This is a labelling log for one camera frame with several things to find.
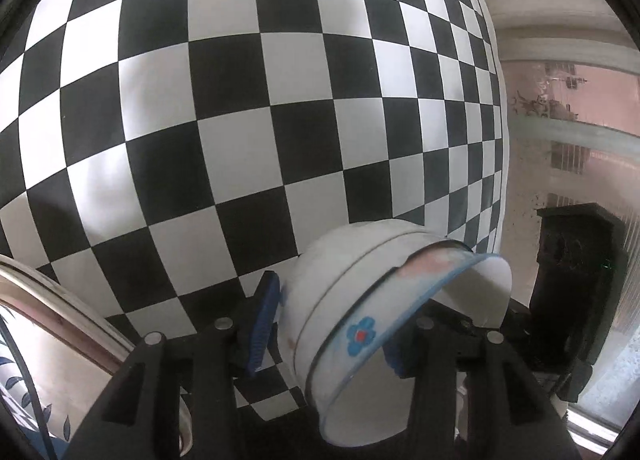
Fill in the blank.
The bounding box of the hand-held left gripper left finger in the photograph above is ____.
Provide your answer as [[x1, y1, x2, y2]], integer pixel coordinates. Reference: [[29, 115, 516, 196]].
[[65, 271, 281, 460]]

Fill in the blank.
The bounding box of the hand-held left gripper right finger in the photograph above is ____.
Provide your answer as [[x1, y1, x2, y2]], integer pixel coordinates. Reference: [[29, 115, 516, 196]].
[[384, 300, 583, 460]]

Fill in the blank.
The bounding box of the white bowl with blue flowers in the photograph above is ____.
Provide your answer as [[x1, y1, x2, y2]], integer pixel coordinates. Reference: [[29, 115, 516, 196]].
[[306, 246, 514, 447]]

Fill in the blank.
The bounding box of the white plate with pink flowers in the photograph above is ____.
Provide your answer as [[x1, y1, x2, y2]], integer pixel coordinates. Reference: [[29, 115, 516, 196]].
[[0, 255, 193, 458]]

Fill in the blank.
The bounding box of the black and white checkered mat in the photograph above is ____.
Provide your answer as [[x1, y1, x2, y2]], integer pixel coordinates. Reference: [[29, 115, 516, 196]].
[[0, 0, 512, 423]]

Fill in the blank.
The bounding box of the black cable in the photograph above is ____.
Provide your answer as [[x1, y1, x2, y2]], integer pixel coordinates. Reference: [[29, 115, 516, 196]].
[[0, 325, 58, 460]]

